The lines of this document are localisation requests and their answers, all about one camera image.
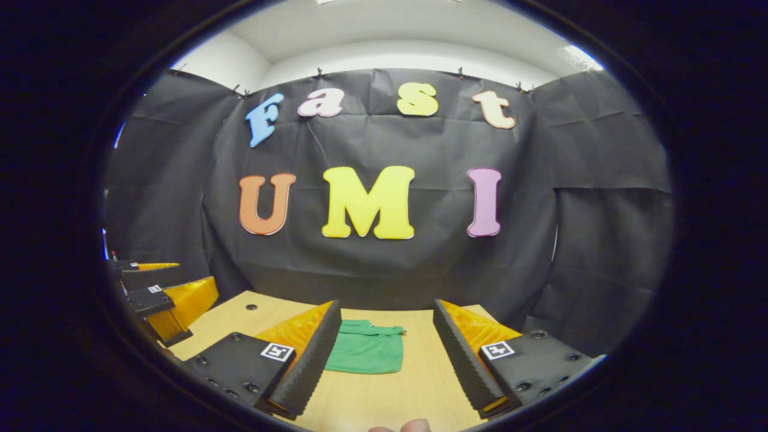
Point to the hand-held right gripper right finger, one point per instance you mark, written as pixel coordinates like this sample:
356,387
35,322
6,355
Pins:
462,366

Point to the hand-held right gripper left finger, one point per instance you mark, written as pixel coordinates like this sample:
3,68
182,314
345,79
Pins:
309,366

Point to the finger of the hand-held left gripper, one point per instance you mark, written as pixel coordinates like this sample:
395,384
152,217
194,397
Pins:
147,299
150,277

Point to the green T-shirt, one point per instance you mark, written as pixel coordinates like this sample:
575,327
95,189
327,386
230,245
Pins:
366,354

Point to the ceiling light panel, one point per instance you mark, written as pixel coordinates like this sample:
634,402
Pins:
579,58

